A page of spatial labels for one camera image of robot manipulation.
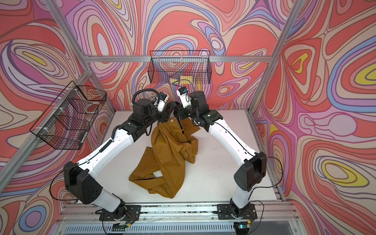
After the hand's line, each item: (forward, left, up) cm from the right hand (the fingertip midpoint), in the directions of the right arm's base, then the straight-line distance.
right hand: (177, 110), depth 77 cm
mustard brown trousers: (-21, +11, -26) cm, 35 cm away
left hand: (+2, +5, +2) cm, 6 cm away
